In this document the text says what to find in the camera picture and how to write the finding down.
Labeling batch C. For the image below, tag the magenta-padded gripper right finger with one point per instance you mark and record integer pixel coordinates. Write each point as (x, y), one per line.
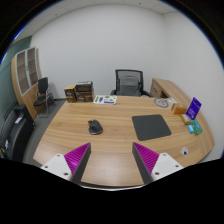
(146, 158)

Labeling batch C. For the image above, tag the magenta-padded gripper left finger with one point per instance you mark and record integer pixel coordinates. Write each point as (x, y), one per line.
(77, 158)

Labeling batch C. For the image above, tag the black computer mouse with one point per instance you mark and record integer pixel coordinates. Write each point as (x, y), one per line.
(95, 127)

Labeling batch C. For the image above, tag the dark grey mouse pad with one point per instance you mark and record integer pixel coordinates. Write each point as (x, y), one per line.
(151, 127)

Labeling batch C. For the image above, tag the small blue packet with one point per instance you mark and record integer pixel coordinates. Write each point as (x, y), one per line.
(190, 128)

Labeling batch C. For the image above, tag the small yellow packet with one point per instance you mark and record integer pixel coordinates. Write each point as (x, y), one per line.
(185, 119)

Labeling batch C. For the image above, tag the round grey white disc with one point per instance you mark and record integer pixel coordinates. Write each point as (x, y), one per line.
(161, 102)

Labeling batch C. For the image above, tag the small orange-brown box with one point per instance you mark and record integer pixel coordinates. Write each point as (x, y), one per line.
(179, 109)

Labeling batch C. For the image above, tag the small green packet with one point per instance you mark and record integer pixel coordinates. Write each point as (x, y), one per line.
(197, 127)

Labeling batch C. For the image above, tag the wide brown cardboard box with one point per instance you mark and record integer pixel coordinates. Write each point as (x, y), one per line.
(84, 96)

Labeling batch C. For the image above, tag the small brown cardboard box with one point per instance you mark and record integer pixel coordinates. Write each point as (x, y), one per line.
(70, 94)

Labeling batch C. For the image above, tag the white green purple printed sheet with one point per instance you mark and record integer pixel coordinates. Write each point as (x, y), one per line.
(105, 99)

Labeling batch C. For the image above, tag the black leather armchair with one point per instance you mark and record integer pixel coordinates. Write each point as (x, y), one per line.
(16, 133)

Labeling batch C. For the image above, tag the purple standing card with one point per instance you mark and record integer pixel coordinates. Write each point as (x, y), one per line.
(193, 108)

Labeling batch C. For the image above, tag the dark open cardboard box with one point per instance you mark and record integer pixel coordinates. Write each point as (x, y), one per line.
(84, 86)

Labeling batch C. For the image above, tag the wooden side desk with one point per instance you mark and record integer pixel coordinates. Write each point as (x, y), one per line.
(166, 87)

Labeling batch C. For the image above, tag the black mesh office chair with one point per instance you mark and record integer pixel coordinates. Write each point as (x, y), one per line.
(129, 85)

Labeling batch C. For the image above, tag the black visitor chair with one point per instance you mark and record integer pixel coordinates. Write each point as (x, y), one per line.
(42, 86)

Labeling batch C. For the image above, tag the wooden glass-door cabinet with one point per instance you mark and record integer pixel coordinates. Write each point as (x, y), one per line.
(23, 93)

